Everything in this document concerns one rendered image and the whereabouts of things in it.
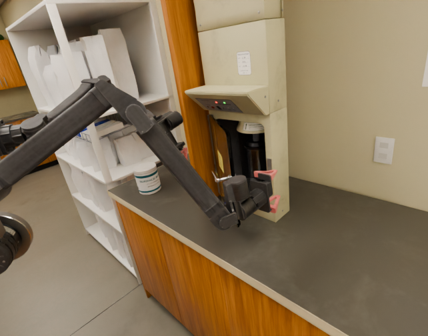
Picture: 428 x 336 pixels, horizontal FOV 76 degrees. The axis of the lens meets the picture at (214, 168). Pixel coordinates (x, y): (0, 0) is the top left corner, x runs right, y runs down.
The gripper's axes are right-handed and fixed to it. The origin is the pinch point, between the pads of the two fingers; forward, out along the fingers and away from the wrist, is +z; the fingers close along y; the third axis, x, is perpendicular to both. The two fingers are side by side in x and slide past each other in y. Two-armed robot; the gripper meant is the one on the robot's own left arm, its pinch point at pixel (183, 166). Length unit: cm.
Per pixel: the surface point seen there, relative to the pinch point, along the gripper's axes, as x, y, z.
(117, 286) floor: 29, 132, 86
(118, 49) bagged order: -61, 91, -66
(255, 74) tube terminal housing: -25.2, -31.4, -18.9
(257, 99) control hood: -16.7, -34.2, -12.6
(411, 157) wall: -56, -62, 39
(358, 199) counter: -45, -41, 52
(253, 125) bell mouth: -24.9, -20.7, -0.9
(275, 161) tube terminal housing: -19.9, -27.4, 13.5
